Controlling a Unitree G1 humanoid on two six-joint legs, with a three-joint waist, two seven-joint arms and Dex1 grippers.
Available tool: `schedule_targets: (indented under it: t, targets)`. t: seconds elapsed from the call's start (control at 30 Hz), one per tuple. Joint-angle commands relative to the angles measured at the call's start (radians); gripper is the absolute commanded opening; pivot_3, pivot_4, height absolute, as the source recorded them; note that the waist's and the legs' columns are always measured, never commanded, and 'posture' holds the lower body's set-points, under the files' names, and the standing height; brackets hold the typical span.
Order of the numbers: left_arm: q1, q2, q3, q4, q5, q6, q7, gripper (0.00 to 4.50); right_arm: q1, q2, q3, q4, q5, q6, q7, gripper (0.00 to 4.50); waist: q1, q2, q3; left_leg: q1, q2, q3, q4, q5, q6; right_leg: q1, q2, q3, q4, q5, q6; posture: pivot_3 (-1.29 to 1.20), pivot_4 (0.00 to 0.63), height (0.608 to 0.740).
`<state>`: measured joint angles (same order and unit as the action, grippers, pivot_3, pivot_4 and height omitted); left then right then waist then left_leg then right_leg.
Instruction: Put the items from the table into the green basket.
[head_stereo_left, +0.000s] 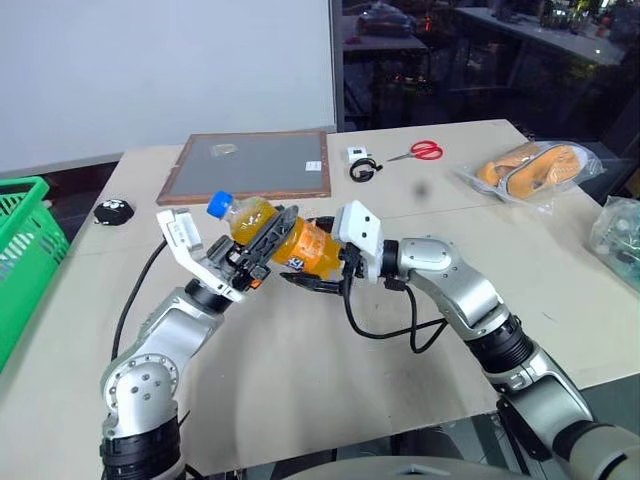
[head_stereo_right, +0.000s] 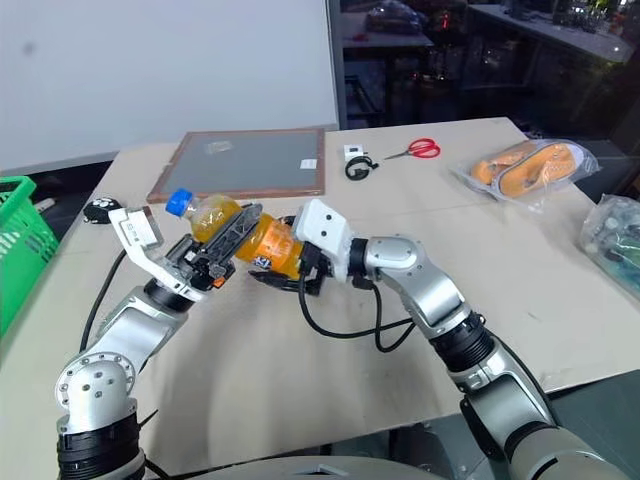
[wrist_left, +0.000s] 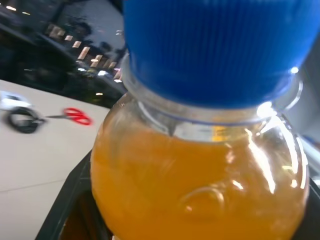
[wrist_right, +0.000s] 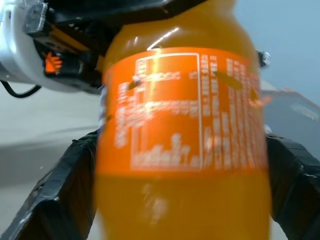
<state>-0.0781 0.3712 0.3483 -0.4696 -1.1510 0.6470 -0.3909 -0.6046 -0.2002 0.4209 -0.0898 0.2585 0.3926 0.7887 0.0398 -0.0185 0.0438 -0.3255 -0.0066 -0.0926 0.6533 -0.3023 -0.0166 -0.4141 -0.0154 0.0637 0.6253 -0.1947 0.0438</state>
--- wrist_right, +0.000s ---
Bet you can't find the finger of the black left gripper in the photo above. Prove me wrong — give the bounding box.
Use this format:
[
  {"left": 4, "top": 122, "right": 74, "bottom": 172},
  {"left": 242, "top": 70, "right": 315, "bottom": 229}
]
[{"left": 109, "top": 0, "right": 238, "bottom": 29}]

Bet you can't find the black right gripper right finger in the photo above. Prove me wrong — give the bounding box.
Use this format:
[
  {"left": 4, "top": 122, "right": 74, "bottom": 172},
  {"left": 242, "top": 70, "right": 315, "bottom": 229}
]
[{"left": 264, "top": 132, "right": 320, "bottom": 240}]

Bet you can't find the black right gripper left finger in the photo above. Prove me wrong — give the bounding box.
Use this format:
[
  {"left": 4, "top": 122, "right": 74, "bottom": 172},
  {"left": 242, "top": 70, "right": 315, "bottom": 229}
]
[{"left": 0, "top": 130, "right": 101, "bottom": 240}]

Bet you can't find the orange soda bottle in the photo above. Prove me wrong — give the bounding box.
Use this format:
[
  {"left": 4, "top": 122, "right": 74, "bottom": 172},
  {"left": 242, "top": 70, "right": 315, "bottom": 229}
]
[{"left": 94, "top": 0, "right": 274, "bottom": 240}]

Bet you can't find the dark tray with orange rim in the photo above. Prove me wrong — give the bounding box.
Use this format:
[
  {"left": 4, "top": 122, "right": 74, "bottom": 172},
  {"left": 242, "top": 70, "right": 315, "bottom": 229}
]
[{"left": 259, "top": 87, "right": 320, "bottom": 133}]

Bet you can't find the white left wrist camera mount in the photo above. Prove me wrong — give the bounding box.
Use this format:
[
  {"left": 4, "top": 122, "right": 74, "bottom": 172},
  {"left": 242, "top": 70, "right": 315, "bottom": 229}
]
[{"left": 0, "top": 0, "right": 101, "bottom": 95}]

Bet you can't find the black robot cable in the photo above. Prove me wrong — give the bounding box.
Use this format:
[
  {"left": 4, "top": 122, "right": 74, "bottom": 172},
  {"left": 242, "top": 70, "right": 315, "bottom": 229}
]
[{"left": 0, "top": 79, "right": 43, "bottom": 99}]

